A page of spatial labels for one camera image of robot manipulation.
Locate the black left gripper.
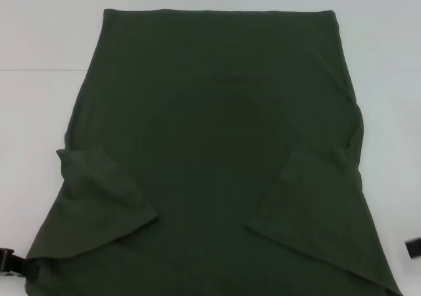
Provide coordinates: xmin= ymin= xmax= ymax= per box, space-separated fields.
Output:
xmin=0 ymin=247 xmax=41 ymax=282

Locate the dark green t-shirt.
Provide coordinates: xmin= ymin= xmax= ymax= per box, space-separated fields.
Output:
xmin=19 ymin=8 xmax=402 ymax=296

